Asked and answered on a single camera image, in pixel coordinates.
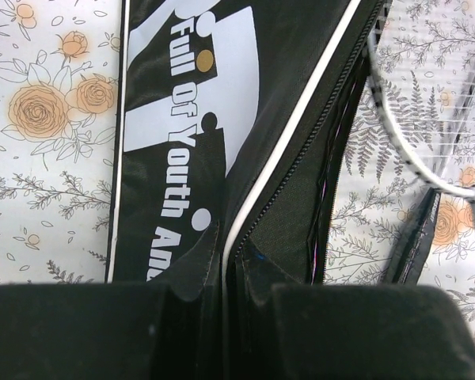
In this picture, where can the black badminton racket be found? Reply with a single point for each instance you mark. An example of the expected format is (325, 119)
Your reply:
(411, 251)

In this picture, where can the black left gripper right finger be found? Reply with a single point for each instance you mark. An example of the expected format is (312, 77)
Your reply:
(286, 330)

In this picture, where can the white badminton racket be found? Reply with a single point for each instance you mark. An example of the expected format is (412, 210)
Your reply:
(422, 79)

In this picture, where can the black racket cover bag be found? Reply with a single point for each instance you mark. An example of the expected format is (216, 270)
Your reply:
(209, 92)

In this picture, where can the floral tablecloth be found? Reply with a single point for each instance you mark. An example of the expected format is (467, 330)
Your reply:
(58, 94)

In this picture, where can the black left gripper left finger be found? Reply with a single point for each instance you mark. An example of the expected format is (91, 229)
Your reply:
(168, 328)

